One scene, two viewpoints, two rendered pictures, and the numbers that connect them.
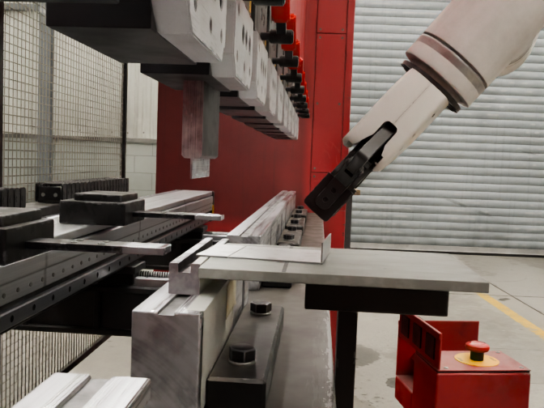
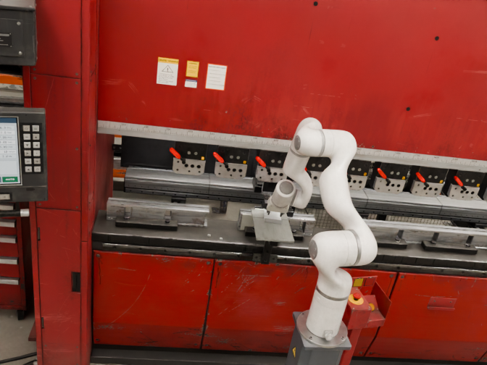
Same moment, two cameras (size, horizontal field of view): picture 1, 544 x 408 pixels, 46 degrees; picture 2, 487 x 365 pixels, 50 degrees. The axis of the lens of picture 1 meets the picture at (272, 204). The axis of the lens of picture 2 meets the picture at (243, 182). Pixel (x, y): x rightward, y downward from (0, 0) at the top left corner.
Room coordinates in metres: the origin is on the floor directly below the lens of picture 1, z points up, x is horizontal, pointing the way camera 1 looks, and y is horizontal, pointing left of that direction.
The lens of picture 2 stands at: (0.01, -2.12, 2.31)
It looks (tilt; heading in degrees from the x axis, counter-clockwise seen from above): 27 degrees down; 77
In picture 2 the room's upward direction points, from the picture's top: 9 degrees clockwise
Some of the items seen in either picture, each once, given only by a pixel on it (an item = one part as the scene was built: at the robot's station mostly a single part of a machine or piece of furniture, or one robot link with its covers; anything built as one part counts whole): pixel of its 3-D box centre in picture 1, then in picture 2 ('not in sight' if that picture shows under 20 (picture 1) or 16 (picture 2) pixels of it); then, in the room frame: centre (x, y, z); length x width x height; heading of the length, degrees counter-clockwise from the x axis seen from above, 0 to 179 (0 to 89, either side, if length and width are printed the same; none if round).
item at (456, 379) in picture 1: (458, 368); (361, 302); (1.10, -0.34, 0.75); 0.20 x 0.16 x 0.18; 7
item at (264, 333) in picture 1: (252, 346); (273, 233); (0.71, 0.02, 0.89); 0.30 x 0.05 x 0.03; 176
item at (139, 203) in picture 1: (146, 209); not in sight; (1.09, 0.21, 1.01); 0.26 x 0.12 x 0.05; 86
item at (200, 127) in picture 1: (201, 132); (272, 186); (0.68, 0.08, 1.13); 0.10 x 0.02 x 0.10; 176
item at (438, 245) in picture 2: (290, 240); (449, 247); (1.67, -0.05, 0.89); 0.30 x 0.05 x 0.03; 176
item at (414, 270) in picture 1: (338, 264); (272, 225); (0.67, -0.07, 1.00); 0.26 x 0.18 x 0.01; 86
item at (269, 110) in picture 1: (248, 61); (351, 171); (1.05, 0.05, 1.26); 0.15 x 0.09 x 0.17; 176
